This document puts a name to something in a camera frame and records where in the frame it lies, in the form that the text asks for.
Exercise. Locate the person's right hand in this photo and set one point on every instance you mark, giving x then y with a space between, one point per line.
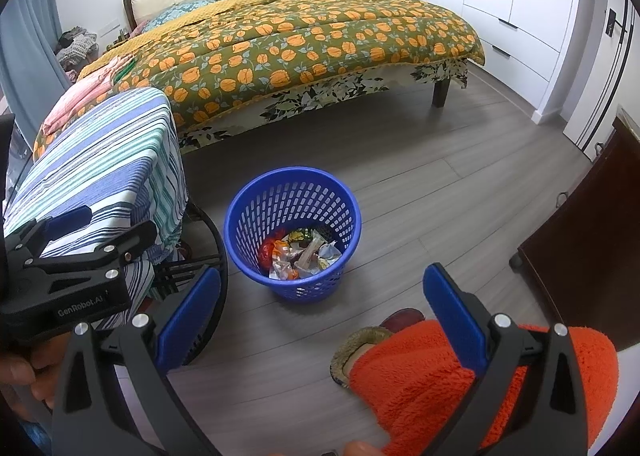
362 450

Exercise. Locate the orange wrapper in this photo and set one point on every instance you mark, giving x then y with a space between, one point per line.
290 274

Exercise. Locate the person's left hand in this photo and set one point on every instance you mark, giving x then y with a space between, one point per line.
25 371

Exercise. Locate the blue curtain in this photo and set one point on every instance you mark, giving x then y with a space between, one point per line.
25 36

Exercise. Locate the gold wrapper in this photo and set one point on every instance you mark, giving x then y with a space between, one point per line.
299 235

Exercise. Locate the folded pink striped sheet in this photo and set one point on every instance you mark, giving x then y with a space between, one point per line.
80 96

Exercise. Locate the white panel black stripes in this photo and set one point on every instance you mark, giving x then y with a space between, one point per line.
600 101

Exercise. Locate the leaf print bed skirt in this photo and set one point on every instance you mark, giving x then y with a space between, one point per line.
310 94

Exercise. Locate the white wall outlet strip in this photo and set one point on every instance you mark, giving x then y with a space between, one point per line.
107 29

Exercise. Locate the fuzzy brown slipper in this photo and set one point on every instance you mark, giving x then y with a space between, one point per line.
355 346

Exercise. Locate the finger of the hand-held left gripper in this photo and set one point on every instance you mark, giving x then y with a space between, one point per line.
70 218
100 256

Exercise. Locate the orange fleece pants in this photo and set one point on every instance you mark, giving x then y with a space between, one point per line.
415 386

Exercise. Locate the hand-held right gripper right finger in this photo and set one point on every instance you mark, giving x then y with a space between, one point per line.
455 321

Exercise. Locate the pink pillow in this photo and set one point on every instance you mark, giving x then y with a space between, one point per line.
139 28

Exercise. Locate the dark brown cabinet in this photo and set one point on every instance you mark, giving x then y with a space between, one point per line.
590 246

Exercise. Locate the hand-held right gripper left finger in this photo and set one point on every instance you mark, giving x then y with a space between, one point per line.
190 318

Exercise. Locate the blue cloth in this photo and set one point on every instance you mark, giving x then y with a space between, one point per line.
37 438

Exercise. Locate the teal floral pillow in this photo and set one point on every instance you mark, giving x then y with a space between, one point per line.
185 11

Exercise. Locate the pile of clothes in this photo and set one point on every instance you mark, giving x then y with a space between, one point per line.
75 49

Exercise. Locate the black table frame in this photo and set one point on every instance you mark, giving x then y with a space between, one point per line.
220 256

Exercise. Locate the white wrapper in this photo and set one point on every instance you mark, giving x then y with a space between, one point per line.
310 251

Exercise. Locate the blue plastic basket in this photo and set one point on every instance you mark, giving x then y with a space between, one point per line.
280 196

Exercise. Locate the red wrapper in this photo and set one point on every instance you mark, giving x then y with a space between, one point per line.
266 252

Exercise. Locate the black wall switch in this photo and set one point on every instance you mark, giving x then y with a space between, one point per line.
611 22

